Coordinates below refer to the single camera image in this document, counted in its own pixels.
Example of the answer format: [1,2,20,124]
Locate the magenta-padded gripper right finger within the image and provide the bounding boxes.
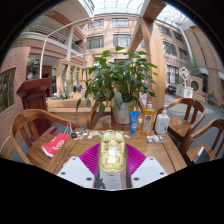
[125,143,168,189]

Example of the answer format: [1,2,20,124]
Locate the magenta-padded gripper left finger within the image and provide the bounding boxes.
[56,143,101,189]

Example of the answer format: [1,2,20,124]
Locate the clear plastic packet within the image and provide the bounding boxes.
[146,134,169,144]

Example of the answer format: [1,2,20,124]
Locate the red paper bag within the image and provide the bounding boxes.
[41,122,74,158]

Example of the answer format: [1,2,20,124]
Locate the wooden armchair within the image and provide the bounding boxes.
[87,99,116,131]
[9,108,79,169]
[181,118,224,166]
[155,97,207,148]

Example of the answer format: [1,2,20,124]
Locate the yellow bottle with orange cap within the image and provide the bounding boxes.
[141,101,156,136]

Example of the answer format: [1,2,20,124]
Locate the white pump bottle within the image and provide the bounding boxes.
[154,105,171,135]

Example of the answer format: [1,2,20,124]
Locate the blue squeeze tube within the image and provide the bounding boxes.
[128,110,140,136]

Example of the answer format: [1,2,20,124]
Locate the black notebook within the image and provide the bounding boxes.
[192,145,214,165]

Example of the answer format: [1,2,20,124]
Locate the spiky agave plant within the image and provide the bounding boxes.
[53,83,76,100]

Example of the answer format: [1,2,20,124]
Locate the white sculpture on square base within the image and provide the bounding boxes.
[175,65,194,99]

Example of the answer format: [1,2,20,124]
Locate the leafy plant in white pot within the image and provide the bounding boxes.
[75,45,158,125]

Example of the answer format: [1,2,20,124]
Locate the yellow flowering potted plant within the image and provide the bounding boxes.
[206,89,216,106]

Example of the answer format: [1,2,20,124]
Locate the dark bust statue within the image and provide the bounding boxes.
[26,58,42,81]

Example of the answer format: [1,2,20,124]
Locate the dark red wooden pedestal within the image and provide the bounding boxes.
[16,77,58,141]

